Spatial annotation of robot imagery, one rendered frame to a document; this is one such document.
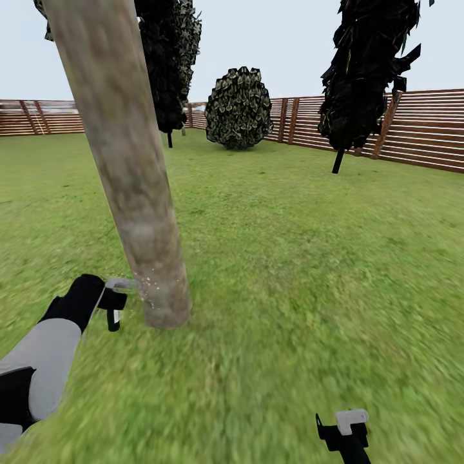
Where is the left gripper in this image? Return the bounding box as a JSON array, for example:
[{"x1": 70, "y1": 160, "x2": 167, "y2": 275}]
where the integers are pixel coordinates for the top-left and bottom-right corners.
[{"x1": 98, "y1": 289, "x2": 128, "y2": 311}]

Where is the pesticide atomizer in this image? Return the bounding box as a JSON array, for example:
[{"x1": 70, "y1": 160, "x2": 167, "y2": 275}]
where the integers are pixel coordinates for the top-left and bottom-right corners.
[{"x1": 106, "y1": 309, "x2": 121, "y2": 332}]

